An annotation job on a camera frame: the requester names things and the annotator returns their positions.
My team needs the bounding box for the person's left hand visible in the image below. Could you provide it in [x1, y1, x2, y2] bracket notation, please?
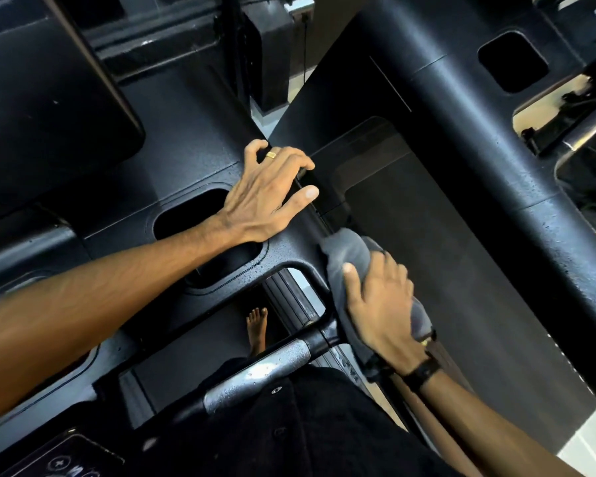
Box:
[213, 138, 321, 244]

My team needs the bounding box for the person's right hand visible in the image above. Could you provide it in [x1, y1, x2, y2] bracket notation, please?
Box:
[342, 250, 432, 376]

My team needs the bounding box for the grey cleaning cloth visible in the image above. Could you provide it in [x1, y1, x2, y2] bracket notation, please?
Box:
[319, 228, 434, 382]

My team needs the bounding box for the person's left forearm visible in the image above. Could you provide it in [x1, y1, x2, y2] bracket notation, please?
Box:
[0, 213, 229, 432]

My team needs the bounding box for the person's right forearm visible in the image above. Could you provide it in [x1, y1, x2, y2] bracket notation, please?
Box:
[395, 365, 586, 477]

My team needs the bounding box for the black treadmill console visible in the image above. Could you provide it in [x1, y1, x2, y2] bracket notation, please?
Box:
[0, 49, 348, 443]

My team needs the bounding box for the person's bare foot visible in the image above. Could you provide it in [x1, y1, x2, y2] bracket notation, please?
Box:
[246, 307, 270, 359]

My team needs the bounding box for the black wristwatch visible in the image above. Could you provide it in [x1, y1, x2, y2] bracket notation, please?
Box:
[401, 331, 444, 394]

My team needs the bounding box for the dark treadmill belt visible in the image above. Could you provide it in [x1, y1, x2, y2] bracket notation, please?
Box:
[323, 129, 596, 455]

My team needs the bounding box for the person's black clothing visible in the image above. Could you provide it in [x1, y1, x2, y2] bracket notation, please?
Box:
[124, 356, 460, 477]

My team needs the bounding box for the black treadmill screen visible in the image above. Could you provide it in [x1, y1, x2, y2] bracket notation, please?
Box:
[0, 0, 146, 226]

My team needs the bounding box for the black exercise machine chrome bar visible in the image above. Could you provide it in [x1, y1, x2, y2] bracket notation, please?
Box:
[514, 57, 596, 244]

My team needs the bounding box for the black button control panel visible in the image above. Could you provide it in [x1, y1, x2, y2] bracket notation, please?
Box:
[7, 432, 126, 477]

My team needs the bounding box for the grey ribbed treadmill side rail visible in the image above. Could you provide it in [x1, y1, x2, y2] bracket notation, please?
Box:
[262, 267, 328, 343]

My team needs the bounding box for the black treadmill upright post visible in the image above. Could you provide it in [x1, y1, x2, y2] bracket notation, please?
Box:
[239, 0, 300, 116]

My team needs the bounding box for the silver pulse grip handle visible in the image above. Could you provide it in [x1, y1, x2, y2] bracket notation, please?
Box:
[202, 339, 313, 416]

